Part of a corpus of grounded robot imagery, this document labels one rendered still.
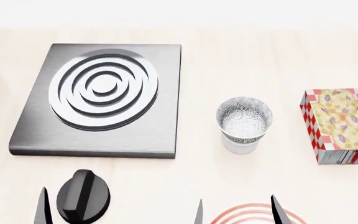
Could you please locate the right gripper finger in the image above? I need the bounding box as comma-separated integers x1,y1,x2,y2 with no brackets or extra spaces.
270,194,295,224
193,198,204,224

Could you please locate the white plate with red rings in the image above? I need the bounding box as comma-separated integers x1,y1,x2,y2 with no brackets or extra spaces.
208,202,309,224

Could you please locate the black white patterned bowl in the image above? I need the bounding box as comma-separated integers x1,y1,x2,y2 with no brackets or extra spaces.
215,96,274,144

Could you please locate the grey square stove burner plate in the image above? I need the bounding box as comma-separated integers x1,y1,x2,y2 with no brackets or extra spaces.
7,43,183,161

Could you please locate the black stove knob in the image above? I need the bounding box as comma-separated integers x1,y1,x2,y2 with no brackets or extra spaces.
55,169,111,224

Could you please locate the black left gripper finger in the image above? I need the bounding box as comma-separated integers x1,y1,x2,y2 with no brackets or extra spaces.
33,186,54,224

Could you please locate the red checkered cookie box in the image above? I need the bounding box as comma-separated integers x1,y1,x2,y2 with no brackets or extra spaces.
300,88,358,166

